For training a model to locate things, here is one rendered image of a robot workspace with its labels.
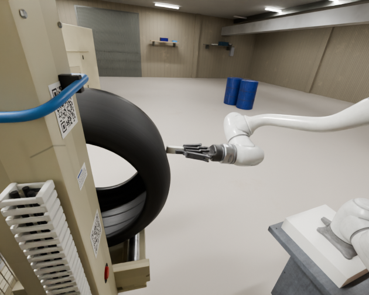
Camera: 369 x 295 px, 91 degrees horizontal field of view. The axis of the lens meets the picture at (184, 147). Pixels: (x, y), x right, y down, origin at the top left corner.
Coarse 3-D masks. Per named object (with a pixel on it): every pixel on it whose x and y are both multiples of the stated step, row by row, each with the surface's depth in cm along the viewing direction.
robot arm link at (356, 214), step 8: (352, 200) 90; (360, 200) 88; (368, 200) 89; (344, 208) 91; (352, 208) 87; (360, 208) 85; (368, 208) 84; (336, 216) 96; (344, 216) 90; (352, 216) 87; (360, 216) 84; (368, 216) 82; (336, 224) 95; (344, 224) 89; (352, 224) 86; (360, 224) 83; (368, 224) 82; (336, 232) 95; (344, 232) 89; (352, 232) 85; (344, 240) 92
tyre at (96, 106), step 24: (96, 96) 55; (120, 96) 65; (96, 120) 47; (120, 120) 50; (144, 120) 61; (96, 144) 48; (120, 144) 50; (144, 144) 53; (144, 168) 55; (168, 168) 62; (120, 192) 90; (144, 192) 88; (168, 192) 66; (120, 216) 82; (144, 216) 63; (120, 240) 67
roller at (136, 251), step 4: (136, 236) 74; (128, 240) 74; (132, 240) 72; (136, 240) 73; (128, 244) 72; (132, 244) 71; (136, 244) 72; (128, 248) 70; (132, 248) 69; (136, 248) 70; (128, 252) 69; (132, 252) 68; (136, 252) 69; (128, 256) 67; (132, 256) 67; (136, 256) 67; (128, 260) 66; (132, 260) 65
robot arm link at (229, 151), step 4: (220, 144) 81; (224, 144) 80; (228, 144) 80; (232, 144) 81; (224, 148) 77; (228, 148) 77; (232, 148) 78; (224, 152) 77; (228, 152) 77; (232, 152) 77; (236, 152) 78; (224, 156) 77; (228, 156) 77; (232, 156) 77; (236, 156) 78; (220, 160) 80; (224, 160) 77; (228, 160) 78; (232, 160) 78
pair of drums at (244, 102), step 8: (232, 80) 617; (240, 80) 614; (248, 80) 597; (232, 88) 627; (240, 88) 596; (248, 88) 576; (256, 88) 583; (224, 96) 664; (232, 96) 637; (240, 96) 600; (248, 96) 586; (232, 104) 650; (240, 104) 608; (248, 104) 599
